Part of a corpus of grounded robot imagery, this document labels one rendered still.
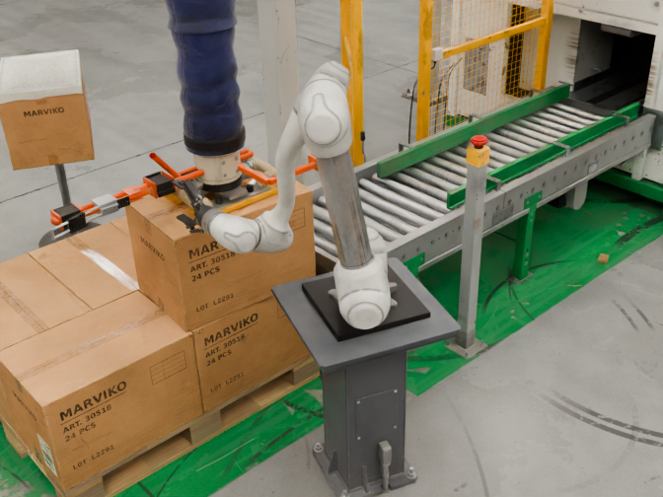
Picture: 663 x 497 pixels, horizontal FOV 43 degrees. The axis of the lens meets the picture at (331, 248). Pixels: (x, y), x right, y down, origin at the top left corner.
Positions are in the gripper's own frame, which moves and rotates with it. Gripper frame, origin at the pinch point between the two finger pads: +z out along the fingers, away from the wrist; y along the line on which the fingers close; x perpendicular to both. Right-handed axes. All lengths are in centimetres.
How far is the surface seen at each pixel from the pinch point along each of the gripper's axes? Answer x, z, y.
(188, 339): -6, -4, 55
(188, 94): 15.9, 12.1, -31.0
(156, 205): 3.0, 24.0, 12.4
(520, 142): 225, 27, 55
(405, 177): 145, 35, 53
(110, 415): -41, -5, 70
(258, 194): 34.0, 1.2, 10.5
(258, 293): 26, -4, 49
